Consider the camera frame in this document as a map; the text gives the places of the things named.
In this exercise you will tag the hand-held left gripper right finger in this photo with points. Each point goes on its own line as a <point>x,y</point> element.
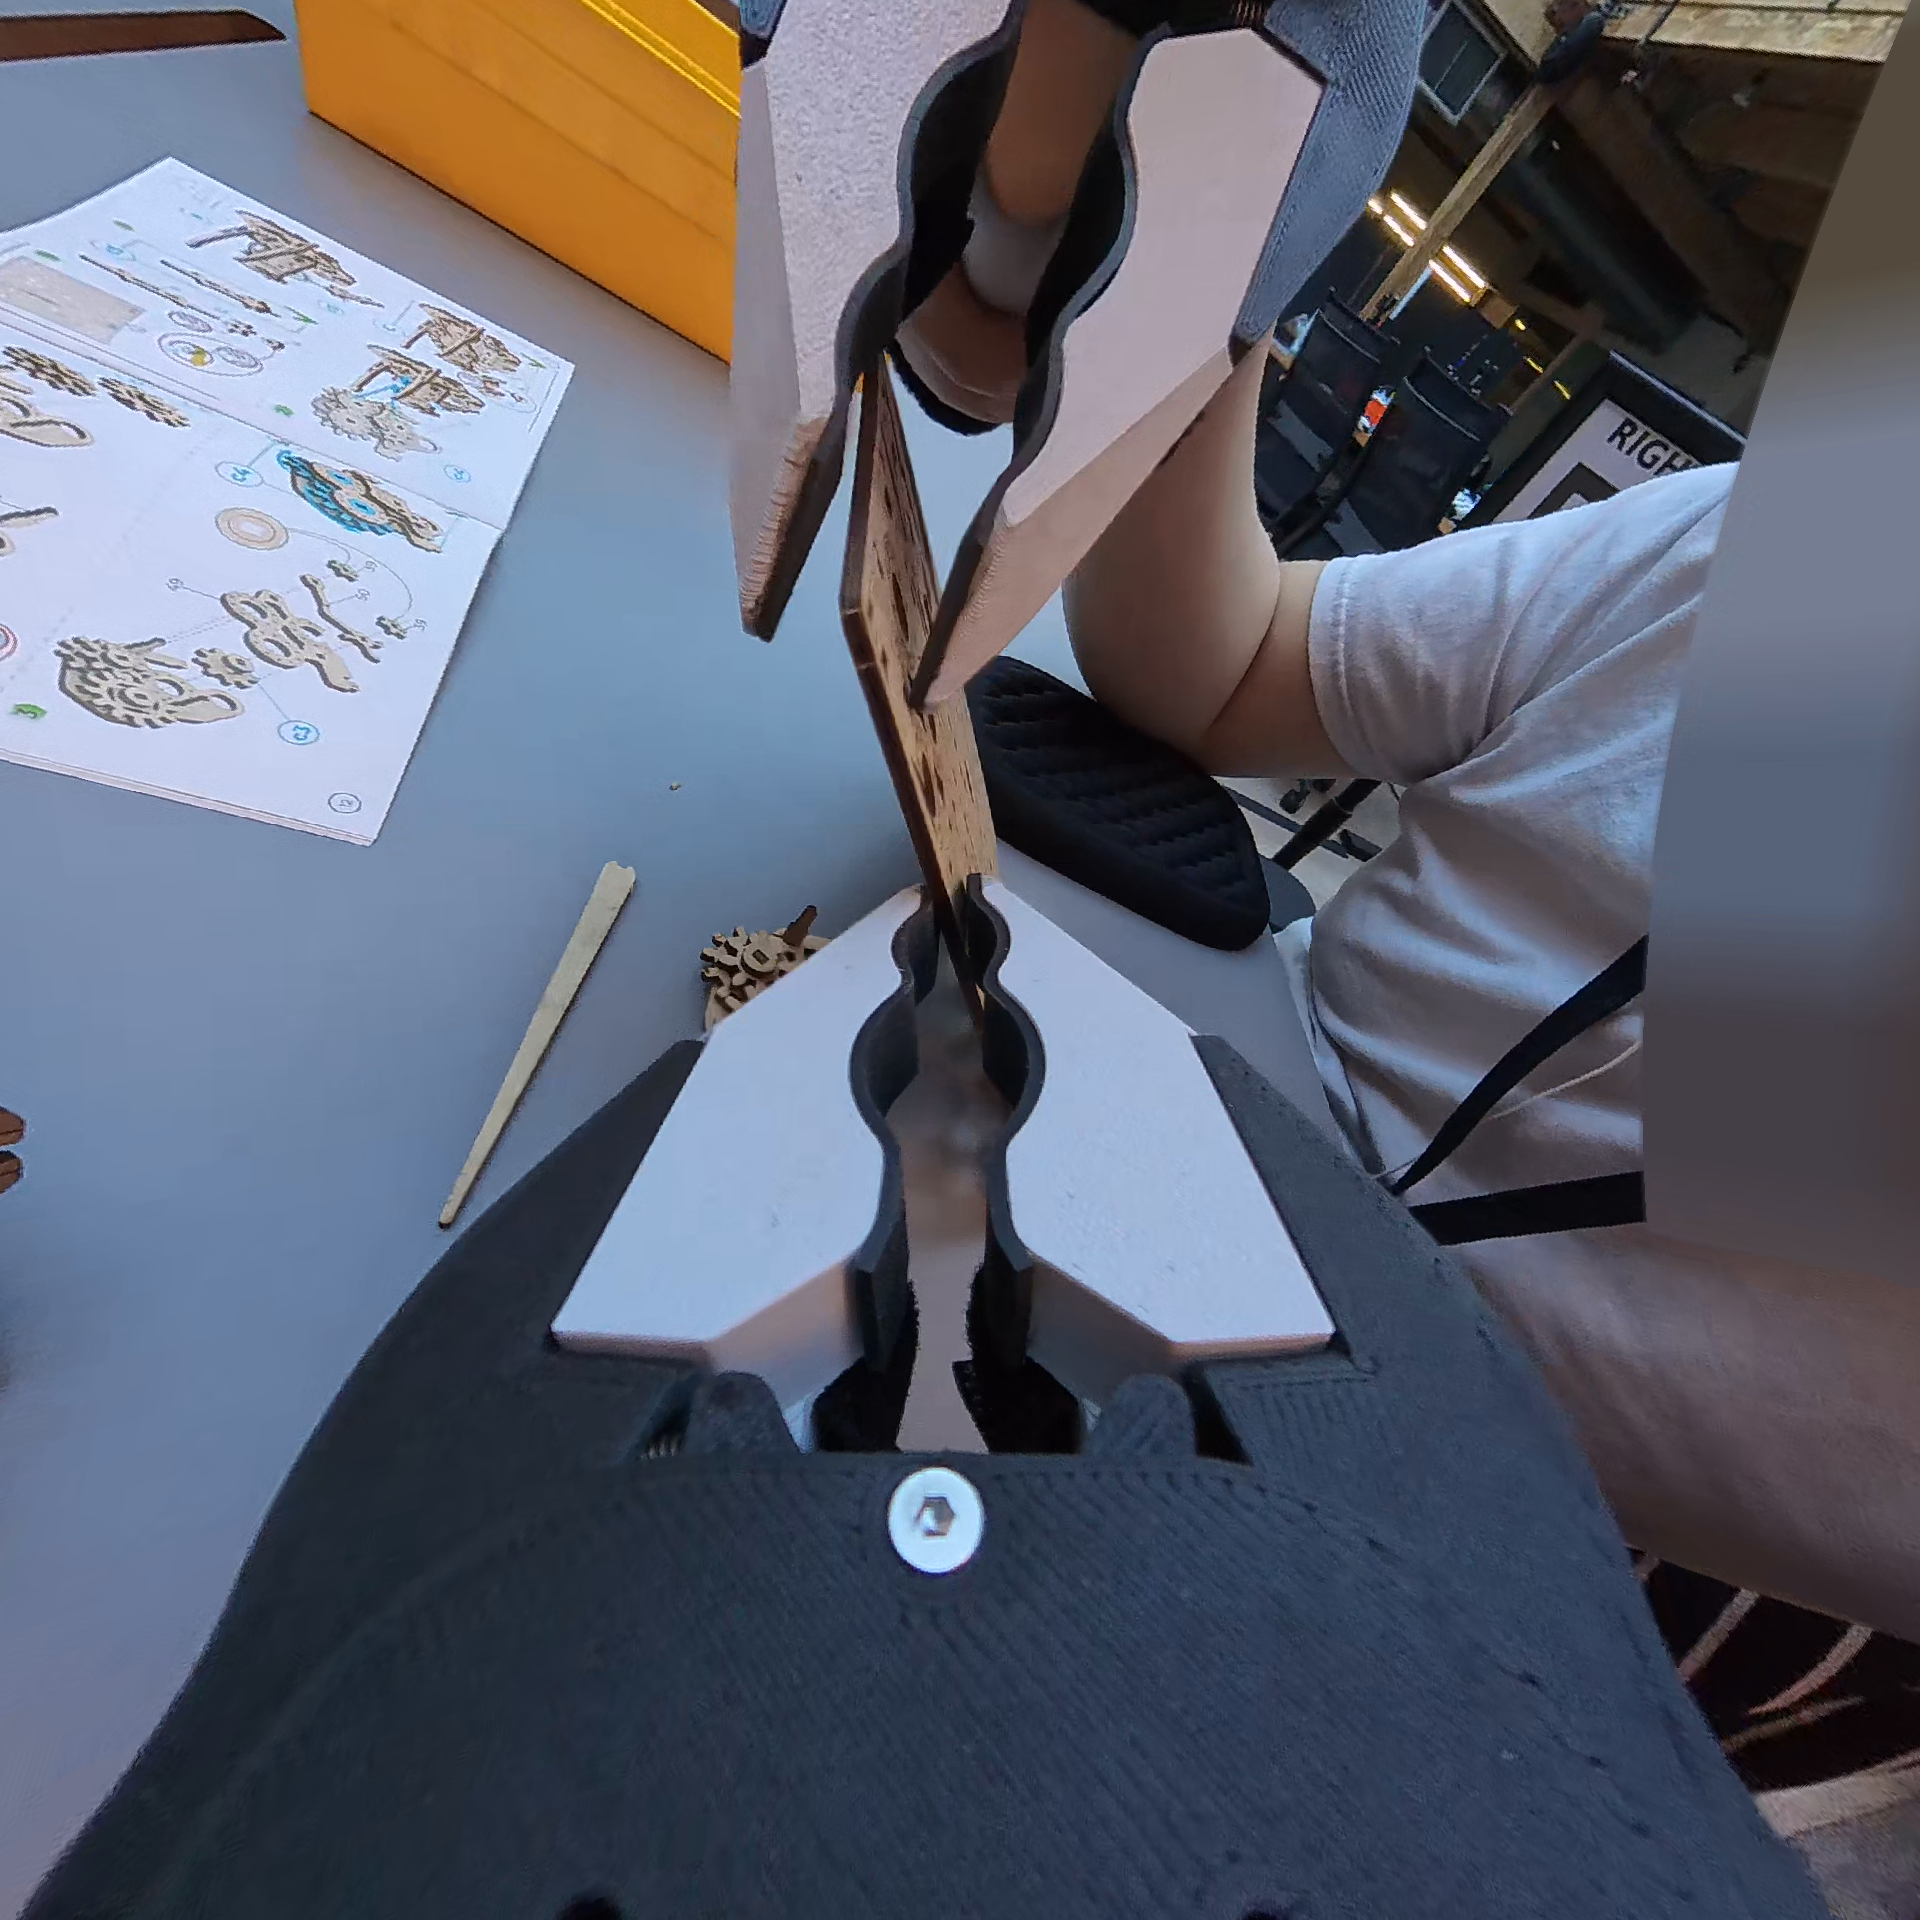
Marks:
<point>1154,1200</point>

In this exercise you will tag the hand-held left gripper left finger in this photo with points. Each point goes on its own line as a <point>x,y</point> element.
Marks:
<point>719,1200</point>

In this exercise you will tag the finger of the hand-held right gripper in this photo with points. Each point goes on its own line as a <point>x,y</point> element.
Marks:
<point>1198,226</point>
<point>819,226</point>

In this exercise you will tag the laser-cut wooden parts sheet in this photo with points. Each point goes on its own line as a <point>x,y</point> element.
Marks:
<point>918,661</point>

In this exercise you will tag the person's right forearm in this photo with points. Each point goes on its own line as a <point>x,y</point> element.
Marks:
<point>1170,601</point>

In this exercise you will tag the grey desk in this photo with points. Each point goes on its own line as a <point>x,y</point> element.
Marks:
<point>225,975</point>

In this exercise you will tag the person's right hand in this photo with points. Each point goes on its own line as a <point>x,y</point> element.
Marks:
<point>1050,134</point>

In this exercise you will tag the black office chair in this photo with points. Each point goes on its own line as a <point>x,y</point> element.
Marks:
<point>1442,435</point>
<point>1327,407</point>

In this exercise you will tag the pointed wooden stick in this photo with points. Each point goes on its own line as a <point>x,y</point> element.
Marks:
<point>546,1035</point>

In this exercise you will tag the wooden gear cluster part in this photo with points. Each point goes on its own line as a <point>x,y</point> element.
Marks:
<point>748,960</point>

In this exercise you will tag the yellow plastic bin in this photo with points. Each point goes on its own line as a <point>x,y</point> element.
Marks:
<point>510,134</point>

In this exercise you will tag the black textured oval pad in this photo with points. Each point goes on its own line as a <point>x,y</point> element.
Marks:
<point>1125,812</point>

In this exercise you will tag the black framed marker sign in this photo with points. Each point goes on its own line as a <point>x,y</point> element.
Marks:
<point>1618,450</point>

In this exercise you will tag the black tripod leg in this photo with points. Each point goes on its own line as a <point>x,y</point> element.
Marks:
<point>1327,819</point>

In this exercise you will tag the person's leg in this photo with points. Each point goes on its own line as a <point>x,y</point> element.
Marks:
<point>1650,1425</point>

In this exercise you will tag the person's white t-shirt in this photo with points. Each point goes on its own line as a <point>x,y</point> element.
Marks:
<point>1500,750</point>

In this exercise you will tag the white instruction booklet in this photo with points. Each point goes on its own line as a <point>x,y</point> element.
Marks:
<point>239,481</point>

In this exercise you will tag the dark wooden part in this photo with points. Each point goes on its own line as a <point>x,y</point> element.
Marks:
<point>10,1147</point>

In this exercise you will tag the brown wooden sheet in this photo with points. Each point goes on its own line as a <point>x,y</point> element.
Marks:
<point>104,33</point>

